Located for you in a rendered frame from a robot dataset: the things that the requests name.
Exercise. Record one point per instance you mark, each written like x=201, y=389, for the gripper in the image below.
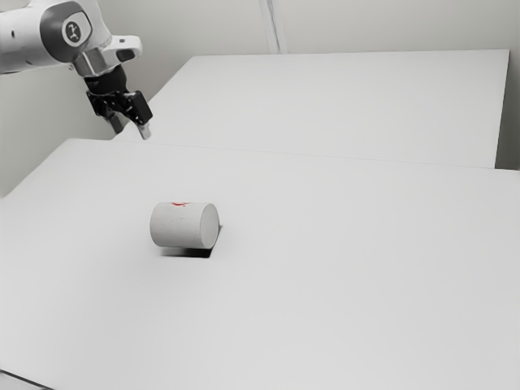
x=106, y=87

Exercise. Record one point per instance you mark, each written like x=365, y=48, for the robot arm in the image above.
x=36, y=36

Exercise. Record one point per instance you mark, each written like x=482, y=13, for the white mug with red print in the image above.
x=185, y=224

